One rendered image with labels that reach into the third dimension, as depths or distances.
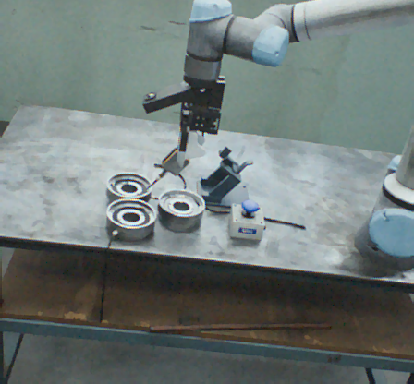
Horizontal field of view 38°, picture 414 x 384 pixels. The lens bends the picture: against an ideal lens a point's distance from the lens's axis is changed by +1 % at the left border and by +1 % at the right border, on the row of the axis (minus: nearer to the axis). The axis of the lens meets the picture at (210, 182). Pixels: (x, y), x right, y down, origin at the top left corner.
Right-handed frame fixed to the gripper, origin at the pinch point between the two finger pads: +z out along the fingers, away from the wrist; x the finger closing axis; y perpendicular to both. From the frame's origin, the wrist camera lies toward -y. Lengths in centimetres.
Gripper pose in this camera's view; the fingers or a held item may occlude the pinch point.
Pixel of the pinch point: (178, 158)
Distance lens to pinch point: 132.6
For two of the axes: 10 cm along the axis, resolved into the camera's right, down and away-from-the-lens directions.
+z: -1.5, 8.4, 5.2
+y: 9.9, 1.1, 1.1
